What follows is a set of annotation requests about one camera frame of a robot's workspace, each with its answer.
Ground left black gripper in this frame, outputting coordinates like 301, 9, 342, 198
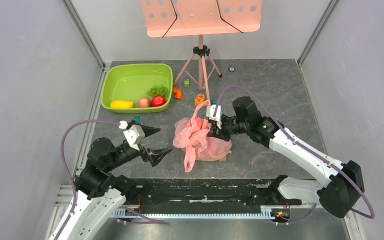
106, 123, 173, 170

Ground pink plastic bag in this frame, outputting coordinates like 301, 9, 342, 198
172, 100, 232, 173

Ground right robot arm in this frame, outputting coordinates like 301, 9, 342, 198
206, 96, 365, 218

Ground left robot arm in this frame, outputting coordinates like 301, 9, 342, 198
49, 120, 172, 240

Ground pink fake peach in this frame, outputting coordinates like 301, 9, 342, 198
136, 97, 152, 108

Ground red fake apple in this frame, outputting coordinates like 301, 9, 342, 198
150, 94, 167, 107

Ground yellow fake mango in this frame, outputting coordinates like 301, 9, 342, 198
109, 99, 135, 109

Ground green fake grapes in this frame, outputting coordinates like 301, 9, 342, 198
147, 85, 169, 97

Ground teal cube near basin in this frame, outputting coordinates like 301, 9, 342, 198
133, 116, 141, 124

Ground brown wooden block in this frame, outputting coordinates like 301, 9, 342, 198
219, 156, 227, 162

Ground yellow butterfly toy block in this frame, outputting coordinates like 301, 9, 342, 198
194, 93, 206, 107

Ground orange arch toy block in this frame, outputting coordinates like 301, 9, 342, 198
172, 86, 183, 100

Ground green plastic basin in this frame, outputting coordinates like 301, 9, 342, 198
100, 63, 174, 114

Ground pink music stand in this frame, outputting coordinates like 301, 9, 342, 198
140, 0, 263, 100

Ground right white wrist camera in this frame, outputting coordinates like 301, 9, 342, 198
205, 104, 222, 129

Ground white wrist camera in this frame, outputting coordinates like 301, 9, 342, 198
118, 120, 145, 151
205, 104, 222, 129

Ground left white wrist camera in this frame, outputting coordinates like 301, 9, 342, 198
118, 120, 145, 151

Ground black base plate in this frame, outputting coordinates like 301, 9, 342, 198
125, 178, 302, 214

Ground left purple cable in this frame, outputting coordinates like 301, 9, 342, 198
52, 119, 166, 240

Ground white cable duct rail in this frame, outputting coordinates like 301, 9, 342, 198
110, 208, 275, 220

